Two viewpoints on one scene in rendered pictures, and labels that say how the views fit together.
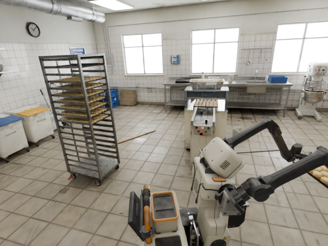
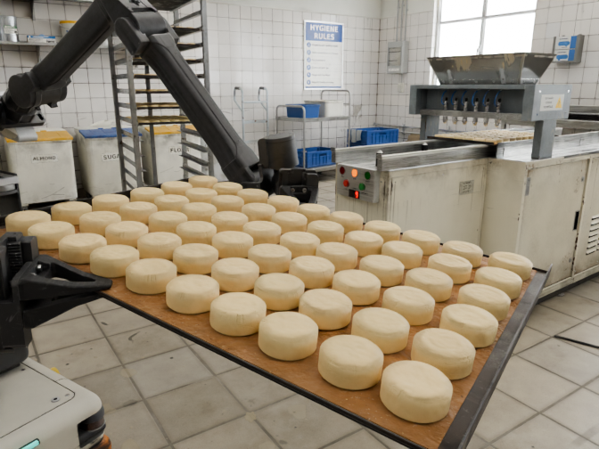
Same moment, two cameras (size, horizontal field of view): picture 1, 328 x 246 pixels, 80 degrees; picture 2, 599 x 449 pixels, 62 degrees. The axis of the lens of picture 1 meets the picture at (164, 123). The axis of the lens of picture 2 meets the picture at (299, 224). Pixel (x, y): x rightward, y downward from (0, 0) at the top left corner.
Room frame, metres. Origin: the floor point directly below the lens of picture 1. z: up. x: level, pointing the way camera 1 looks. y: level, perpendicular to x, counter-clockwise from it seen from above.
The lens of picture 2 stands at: (0.64, -1.67, 1.17)
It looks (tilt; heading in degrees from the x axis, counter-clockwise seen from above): 16 degrees down; 39
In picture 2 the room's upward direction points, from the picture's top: straight up
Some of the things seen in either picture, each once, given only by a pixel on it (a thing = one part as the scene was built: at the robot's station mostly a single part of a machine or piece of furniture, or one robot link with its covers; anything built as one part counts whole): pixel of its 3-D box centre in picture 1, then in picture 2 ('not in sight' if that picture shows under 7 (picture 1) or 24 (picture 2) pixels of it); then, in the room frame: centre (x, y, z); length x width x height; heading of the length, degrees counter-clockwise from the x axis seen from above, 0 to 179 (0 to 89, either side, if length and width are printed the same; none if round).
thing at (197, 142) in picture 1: (203, 139); (409, 238); (2.81, -0.62, 0.45); 0.70 x 0.34 x 0.90; 165
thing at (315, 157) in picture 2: not in sight; (313, 157); (5.77, 2.23, 0.29); 0.56 x 0.38 x 0.20; 171
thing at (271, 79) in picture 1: (277, 79); not in sight; (5.25, -3.10, 0.95); 0.40 x 0.30 x 0.14; 75
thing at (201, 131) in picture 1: (202, 130); (356, 182); (2.46, -0.52, 0.77); 0.24 x 0.04 x 0.14; 75
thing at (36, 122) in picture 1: (32, 125); (171, 159); (4.04, 2.89, 0.38); 0.64 x 0.54 x 0.77; 70
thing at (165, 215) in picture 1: (164, 211); not in sight; (0.95, 0.02, 0.87); 0.23 x 0.15 x 0.11; 5
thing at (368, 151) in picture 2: (197, 103); (469, 141); (3.45, -0.64, 0.87); 2.01 x 0.03 x 0.07; 165
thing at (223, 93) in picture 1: (206, 98); (482, 118); (3.30, -0.75, 1.01); 0.72 x 0.33 x 0.34; 75
